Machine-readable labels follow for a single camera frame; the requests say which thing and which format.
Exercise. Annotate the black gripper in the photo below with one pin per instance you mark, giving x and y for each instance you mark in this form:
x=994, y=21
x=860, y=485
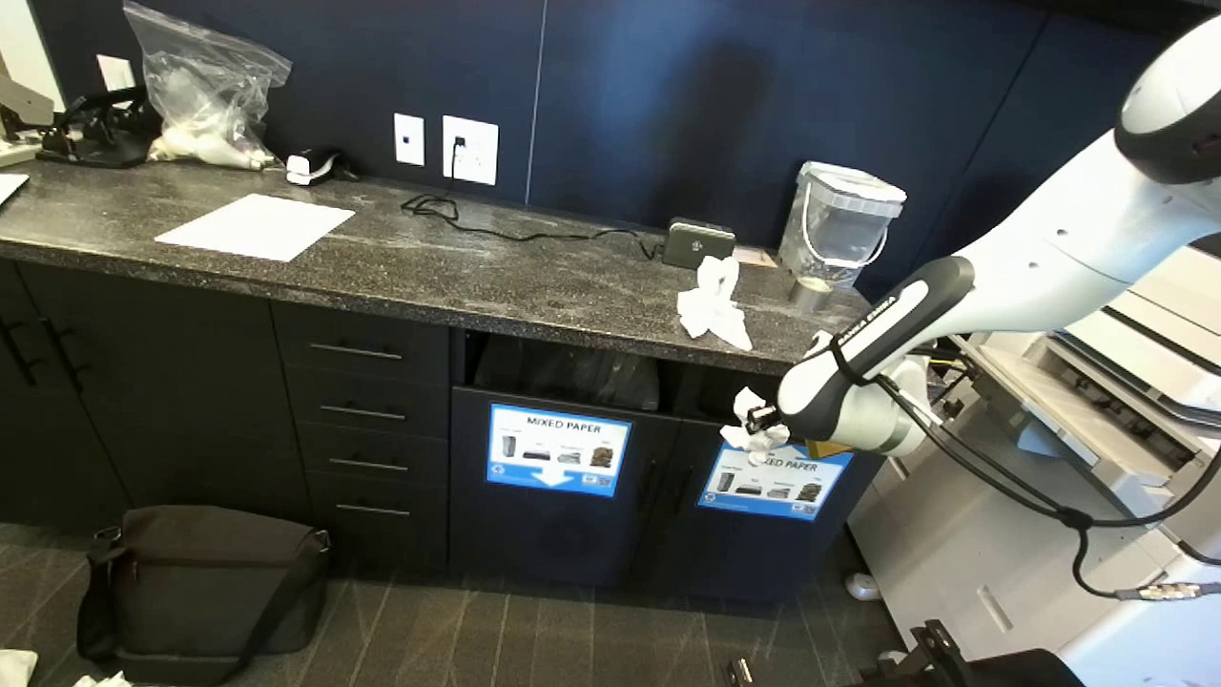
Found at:
x=766, y=408

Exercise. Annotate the wide white tissue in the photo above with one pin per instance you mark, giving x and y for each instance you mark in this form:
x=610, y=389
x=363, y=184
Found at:
x=756, y=441

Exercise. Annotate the tall twisted white tissue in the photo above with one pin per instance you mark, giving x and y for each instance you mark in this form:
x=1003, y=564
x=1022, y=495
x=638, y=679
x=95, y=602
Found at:
x=710, y=305

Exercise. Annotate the black shoulder bag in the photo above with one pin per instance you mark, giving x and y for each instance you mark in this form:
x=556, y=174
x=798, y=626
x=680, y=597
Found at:
x=193, y=593

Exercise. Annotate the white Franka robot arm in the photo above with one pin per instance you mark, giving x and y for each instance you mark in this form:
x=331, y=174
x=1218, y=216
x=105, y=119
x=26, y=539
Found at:
x=1055, y=252

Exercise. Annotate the tan paper note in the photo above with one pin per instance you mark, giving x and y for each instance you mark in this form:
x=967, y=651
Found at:
x=756, y=256

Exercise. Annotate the small black box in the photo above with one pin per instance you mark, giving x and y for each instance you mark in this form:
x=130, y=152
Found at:
x=696, y=241

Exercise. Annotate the blue sign with down arrow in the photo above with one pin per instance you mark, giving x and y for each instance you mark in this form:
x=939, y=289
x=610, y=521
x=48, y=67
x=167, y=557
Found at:
x=560, y=453

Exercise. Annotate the grey white office printer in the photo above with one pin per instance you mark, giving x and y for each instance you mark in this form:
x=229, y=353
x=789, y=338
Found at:
x=994, y=559

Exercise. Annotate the small white adapter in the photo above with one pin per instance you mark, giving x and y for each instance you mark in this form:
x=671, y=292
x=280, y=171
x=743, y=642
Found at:
x=304, y=171

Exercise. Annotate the white paper sheet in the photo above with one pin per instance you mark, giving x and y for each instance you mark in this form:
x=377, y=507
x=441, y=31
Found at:
x=255, y=232
x=8, y=188

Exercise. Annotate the dark cabinet with stone counter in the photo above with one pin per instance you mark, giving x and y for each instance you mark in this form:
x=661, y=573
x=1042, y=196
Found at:
x=193, y=408

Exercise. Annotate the clear plastic bag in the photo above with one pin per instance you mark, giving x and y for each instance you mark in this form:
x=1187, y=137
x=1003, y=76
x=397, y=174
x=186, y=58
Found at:
x=212, y=90

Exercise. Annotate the black pouch on counter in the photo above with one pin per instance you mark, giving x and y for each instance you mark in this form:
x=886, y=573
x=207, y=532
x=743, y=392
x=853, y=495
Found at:
x=102, y=128

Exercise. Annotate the small white card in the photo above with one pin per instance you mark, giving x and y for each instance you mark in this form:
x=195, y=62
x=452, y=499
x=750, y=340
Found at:
x=116, y=76

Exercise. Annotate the white floor scrap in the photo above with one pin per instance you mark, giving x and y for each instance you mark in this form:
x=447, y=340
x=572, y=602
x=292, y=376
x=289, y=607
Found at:
x=16, y=668

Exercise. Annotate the black cart frame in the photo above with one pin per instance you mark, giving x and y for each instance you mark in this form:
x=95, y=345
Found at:
x=967, y=663

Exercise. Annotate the large white wall outlet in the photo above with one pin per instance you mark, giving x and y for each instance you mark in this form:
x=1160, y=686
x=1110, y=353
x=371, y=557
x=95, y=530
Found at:
x=471, y=154

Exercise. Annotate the small white wall plate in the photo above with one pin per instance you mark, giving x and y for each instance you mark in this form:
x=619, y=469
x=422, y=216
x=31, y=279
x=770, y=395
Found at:
x=410, y=138

